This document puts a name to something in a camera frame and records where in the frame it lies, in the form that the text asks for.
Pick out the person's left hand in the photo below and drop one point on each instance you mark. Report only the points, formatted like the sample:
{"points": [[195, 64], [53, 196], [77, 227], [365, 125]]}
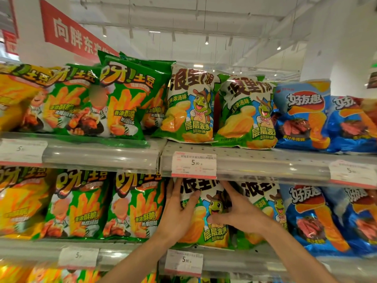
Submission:
{"points": [[176, 221]]}

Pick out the person's right hand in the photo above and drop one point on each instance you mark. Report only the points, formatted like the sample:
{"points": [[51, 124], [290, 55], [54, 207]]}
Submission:
{"points": [[244, 218]]}

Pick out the white green frog snack bag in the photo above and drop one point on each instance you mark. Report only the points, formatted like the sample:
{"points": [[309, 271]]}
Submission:
{"points": [[212, 232], [265, 197]]}

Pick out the green potato stick bag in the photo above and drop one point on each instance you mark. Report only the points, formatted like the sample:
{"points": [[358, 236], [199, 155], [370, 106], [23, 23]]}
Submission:
{"points": [[79, 209], [141, 209]]}

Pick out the metal store shelving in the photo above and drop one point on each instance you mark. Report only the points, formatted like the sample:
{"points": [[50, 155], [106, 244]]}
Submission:
{"points": [[250, 160]]}

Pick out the blue wavy chip bags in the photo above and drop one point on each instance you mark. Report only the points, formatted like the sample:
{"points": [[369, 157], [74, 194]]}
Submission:
{"points": [[303, 114]]}

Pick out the yellow chef snack bag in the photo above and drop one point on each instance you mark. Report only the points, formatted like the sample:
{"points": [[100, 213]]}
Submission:
{"points": [[20, 203]]}

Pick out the person's right forearm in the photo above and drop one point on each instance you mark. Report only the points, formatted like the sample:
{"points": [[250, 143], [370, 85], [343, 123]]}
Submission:
{"points": [[294, 256]]}

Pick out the white price tag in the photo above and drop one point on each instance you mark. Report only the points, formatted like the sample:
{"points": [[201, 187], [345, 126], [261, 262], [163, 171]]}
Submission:
{"points": [[78, 258], [184, 263], [353, 173], [22, 152], [194, 165]]}

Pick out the red white poster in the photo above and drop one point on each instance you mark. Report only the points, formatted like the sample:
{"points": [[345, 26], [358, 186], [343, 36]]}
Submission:
{"points": [[372, 80]]}

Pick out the red hanging banner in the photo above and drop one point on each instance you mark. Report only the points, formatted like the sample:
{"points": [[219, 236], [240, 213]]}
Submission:
{"points": [[73, 32]]}

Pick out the small red sign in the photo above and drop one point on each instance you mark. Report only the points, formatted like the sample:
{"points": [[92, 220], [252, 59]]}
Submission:
{"points": [[10, 42]]}

